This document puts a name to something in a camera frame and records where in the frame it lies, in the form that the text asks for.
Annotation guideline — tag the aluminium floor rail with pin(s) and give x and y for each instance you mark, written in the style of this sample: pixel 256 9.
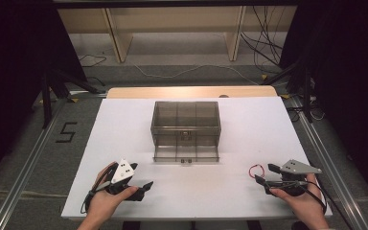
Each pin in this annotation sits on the aluminium floor rail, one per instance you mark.
pixel 22 179
pixel 332 166

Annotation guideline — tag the smoky clear plastic drawer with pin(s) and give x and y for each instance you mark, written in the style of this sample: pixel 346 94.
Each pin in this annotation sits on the smoky clear plastic drawer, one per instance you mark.
pixel 185 154

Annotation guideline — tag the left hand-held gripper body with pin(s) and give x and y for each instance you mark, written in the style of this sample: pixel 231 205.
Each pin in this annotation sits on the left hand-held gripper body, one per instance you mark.
pixel 123 172

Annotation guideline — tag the smoky clear storage box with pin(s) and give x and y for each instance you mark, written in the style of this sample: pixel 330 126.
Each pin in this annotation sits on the smoky clear storage box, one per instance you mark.
pixel 185 112

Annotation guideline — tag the person's right hand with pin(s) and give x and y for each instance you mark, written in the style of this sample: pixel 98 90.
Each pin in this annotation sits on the person's right hand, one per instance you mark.
pixel 310 204

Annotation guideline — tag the black curtain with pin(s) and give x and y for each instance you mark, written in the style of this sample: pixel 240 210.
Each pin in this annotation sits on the black curtain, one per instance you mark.
pixel 348 80
pixel 16 64

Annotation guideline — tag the black tripod stand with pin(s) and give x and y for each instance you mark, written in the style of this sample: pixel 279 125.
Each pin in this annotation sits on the black tripod stand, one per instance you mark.
pixel 306 92
pixel 46 102

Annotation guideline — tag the red elastic band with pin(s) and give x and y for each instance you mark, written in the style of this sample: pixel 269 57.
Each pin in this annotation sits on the red elastic band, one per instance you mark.
pixel 250 169

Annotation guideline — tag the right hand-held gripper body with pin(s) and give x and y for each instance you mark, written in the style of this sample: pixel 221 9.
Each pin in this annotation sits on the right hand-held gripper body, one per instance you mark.
pixel 295 167

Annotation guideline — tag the light wooden desk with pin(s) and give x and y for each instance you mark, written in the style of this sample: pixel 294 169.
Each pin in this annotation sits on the light wooden desk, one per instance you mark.
pixel 121 41

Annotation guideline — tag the person's left hand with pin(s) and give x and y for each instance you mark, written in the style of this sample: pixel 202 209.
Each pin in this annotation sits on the person's left hand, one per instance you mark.
pixel 103 202

